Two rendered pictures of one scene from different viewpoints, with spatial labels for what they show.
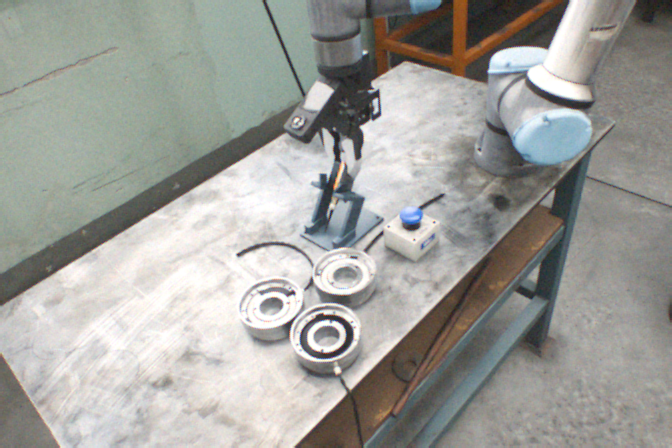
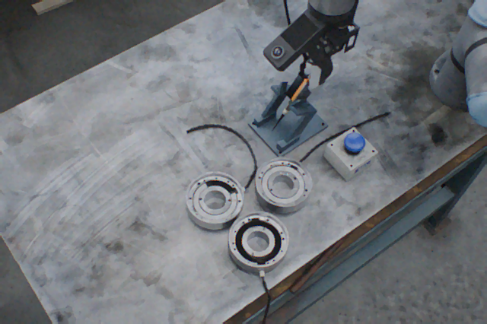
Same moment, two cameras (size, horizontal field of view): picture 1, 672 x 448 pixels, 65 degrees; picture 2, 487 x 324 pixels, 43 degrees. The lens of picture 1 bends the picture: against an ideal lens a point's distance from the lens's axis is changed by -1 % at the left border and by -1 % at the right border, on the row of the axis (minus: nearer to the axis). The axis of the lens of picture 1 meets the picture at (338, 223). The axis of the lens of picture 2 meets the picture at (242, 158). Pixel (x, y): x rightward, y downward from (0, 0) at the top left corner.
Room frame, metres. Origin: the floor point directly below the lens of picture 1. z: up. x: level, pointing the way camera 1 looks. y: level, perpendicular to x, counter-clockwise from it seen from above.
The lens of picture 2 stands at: (0.05, 0.09, 1.83)
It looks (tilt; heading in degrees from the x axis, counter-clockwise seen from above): 59 degrees down; 359
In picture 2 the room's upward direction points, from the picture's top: 5 degrees clockwise
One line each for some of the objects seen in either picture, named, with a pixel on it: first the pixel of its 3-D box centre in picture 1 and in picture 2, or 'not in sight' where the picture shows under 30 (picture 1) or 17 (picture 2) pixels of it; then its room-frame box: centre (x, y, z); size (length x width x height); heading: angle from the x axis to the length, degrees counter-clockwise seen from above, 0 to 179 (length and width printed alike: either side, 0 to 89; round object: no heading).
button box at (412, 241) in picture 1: (413, 231); (352, 152); (0.69, -0.13, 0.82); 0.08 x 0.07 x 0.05; 130
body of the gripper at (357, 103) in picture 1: (346, 92); (327, 24); (0.79, -0.04, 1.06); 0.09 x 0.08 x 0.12; 131
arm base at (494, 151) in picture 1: (513, 136); (472, 68); (0.90, -0.38, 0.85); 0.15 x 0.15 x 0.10
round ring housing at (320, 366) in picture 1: (327, 339); (258, 243); (0.49, 0.04, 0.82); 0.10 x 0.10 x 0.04
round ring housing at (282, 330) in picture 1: (272, 309); (214, 201); (0.56, 0.12, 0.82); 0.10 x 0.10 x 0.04
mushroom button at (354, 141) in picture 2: (411, 222); (352, 147); (0.68, -0.13, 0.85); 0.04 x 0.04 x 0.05
